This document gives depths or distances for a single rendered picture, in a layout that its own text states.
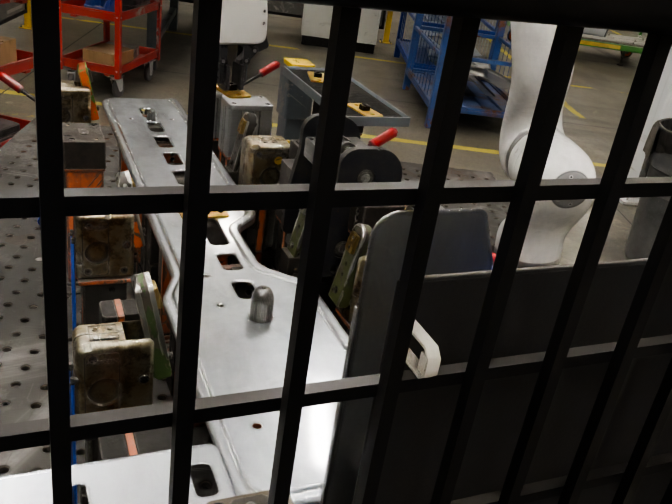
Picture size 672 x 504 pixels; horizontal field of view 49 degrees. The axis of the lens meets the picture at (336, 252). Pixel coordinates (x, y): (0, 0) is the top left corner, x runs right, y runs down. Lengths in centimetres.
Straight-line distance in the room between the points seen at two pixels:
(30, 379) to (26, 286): 33
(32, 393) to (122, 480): 63
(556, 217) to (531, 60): 26
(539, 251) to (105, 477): 85
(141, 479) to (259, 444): 13
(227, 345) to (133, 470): 24
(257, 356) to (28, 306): 77
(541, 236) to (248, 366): 62
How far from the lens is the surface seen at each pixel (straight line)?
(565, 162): 123
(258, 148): 143
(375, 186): 16
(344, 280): 109
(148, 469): 78
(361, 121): 139
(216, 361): 93
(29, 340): 151
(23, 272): 174
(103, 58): 551
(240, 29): 117
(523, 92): 127
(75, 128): 161
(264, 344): 97
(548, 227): 130
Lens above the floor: 154
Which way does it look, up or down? 26 degrees down
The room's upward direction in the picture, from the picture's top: 9 degrees clockwise
